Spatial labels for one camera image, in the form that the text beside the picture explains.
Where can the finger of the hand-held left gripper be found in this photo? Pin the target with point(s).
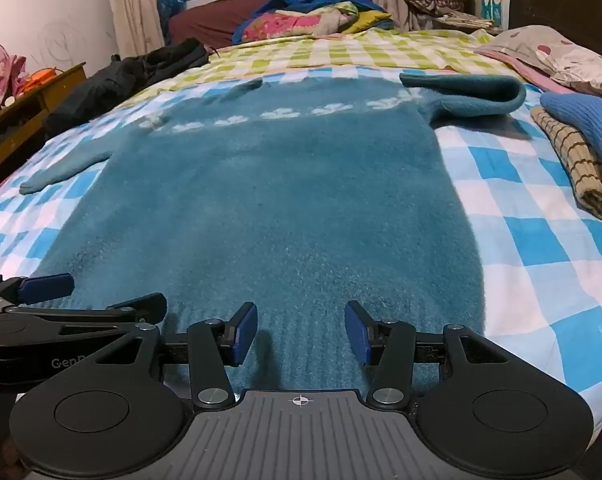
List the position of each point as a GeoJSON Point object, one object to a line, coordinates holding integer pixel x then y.
{"type": "Point", "coordinates": [46, 288]}
{"type": "Point", "coordinates": [138, 305]}

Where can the dotted pillow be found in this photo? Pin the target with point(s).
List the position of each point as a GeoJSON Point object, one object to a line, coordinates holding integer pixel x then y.
{"type": "Point", "coordinates": [571, 60]}

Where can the black jacket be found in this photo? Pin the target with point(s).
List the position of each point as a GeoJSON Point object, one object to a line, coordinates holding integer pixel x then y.
{"type": "Point", "coordinates": [106, 85]}

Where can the yellow cloth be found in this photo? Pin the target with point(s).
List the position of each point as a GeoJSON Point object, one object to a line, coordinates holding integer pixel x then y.
{"type": "Point", "coordinates": [366, 20]}

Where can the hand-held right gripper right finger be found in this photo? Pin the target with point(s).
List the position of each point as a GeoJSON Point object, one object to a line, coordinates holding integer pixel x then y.
{"type": "Point", "coordinates": [356, 332]}

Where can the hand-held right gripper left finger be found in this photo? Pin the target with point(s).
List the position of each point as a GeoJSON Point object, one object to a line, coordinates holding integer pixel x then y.
{"type": "Point", "coordinates": [247, 332]}

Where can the blue bag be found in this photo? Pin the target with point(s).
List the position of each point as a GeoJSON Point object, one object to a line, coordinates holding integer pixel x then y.
{"type": "Point", "coordinates": [168, 10]}

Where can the teal fuzzy blanket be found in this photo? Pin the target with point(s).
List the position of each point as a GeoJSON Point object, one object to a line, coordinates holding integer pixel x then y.
{"type": "Point", "coordinates": [281, 185]}

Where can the wooden cabinet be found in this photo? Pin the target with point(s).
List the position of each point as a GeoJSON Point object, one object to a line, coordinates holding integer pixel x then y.
{"type": "Point", "coordinates": [31, 105]}

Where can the pink and blue clothes pile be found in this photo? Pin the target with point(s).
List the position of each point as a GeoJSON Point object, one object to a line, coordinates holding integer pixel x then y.
{"type": "Point", "coordinates": [311, 1]}

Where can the beige plaid folded cloth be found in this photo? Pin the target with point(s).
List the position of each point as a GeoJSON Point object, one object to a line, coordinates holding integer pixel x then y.
{"type": "Point", "coordinates": [576, 170]}

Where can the blue knit garment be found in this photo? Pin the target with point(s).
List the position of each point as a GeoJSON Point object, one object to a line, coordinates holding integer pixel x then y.
{"type": "Point", "coordinates": [591, 125]}

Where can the dark wooden headboard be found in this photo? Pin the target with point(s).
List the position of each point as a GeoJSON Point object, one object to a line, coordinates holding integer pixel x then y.
{"type": "Point", "coordinates": [571, 0]}

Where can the grey plush cloth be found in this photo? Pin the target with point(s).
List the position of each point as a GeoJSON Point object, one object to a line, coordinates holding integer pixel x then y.
{"type": "Point", "coordinates": [331, 22]}

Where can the maroon sofa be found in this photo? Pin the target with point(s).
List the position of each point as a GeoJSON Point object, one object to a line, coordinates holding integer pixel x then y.
{"type": "Point", "coordinates": [206, 25]}

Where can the orange cloth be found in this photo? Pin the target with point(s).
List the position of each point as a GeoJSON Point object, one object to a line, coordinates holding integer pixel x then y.
{"type": "Point", "coordinates": [38, 80]}

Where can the blue bottle with yellow flowers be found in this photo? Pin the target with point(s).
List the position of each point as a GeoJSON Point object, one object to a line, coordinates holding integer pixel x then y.
{"type": "Point", "coordinates": [491, 0]}

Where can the pink floral quilt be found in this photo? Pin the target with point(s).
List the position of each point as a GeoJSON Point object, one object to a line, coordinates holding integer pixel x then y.
{"type": "Point", "coordinates": [276, 27]}

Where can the stack of papers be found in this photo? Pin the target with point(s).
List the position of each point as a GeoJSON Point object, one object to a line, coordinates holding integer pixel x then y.
{"type": "Point", "coordinates": [466, 21]}

